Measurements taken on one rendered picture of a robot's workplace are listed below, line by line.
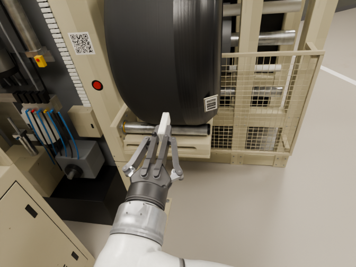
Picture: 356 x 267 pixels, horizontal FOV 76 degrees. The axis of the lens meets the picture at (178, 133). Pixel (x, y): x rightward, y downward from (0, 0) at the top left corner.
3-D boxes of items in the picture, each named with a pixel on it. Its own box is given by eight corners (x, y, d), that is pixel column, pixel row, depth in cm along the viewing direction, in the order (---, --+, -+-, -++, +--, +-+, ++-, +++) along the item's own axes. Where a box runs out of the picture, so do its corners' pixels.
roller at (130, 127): (120, 129, 90) (122, 119, 92) (124, 134, 94) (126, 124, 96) (210, 132, 84) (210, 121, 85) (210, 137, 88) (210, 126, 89)
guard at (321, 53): (159, 149, 167) (139, 56, 121) (160, 148, 168) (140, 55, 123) (291, 156, 150) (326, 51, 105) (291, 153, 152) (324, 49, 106)
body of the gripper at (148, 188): (162, 202, 38) (171, 156, 44) (115, 197, 40) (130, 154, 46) (169, 219, 44) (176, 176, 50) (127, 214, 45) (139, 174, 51)
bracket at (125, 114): (116, 145, 92) (109, 126, 86) (143, 93, 122) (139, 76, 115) (124, 145, 92) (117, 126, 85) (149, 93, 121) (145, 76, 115)
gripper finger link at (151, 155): (150, 185, 47) (144, 184, 47) (160, 142, 54) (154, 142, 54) (146, 175, 44) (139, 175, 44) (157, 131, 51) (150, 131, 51)
